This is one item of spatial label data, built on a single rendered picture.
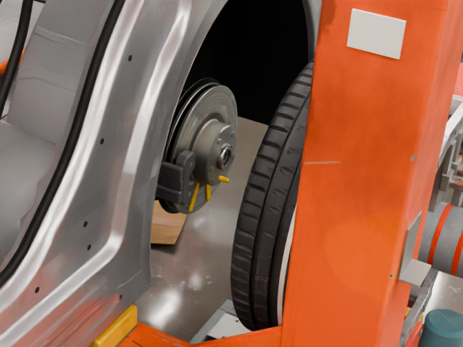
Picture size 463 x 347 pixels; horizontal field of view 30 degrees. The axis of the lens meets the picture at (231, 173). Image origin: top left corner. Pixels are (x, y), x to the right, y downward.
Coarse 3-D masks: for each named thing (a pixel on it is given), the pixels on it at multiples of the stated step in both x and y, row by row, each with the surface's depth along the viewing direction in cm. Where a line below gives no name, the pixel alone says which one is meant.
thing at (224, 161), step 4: (224, 144) 203; (228, 144) 203; (220, 148) 202; (224, 148) 202; (228, 148) 203; (232, 148) 205; (220, 152) 201; (224, 152) 201; (228, 152) 205; (232, 152) 206; (220, 156) 201; (224, 156) 203; (228, 156) 206; (216, 160) 202; (220, 160) 201; (224, 160) 204; (228, 160) 206; (216, 164) 202; (220, 164) 202; (224, 164) 205; (228, 164) 206; (220, 168) 203; (224, 168) 204
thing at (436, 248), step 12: (444, 204) 179; (432, 216) 176; (444, 216) 176; (456, 216) 176; (432, 228) 175; (444, 228) 174; (456, 228) 174; (432, 240) 175; (444, 240) 174; (456, 240) 173; (420, 252) 177; (432, 252) 176; (444, 252) 174; (456, 252) 173; (432, 264) 178; (444, 264) 176; (456, 264) 174; (456, 276) 178
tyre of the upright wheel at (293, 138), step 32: (288, 96) 166; (288, 128) 163; (256, 160) 163; (288, 160) 161; (256, 192) 162; (288, 192) 160; (256, 224) 162; (288, 224) 160; (256, 256) 165; (256, 288) 168; (256, 320) 175
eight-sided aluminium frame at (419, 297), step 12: (456, 96) 177; (456, 108) 175; (456, 120) 167; (456, 132) 169; (444, 144) 160; (444, 192) 205; (456, 192) 201; (456, 204) 202; (432, 276) 202; (420, 288) 202; (432, 288) 202; (420, 300) 199; (420, 312) 199; (408, 324) 191; (408, 336) 192
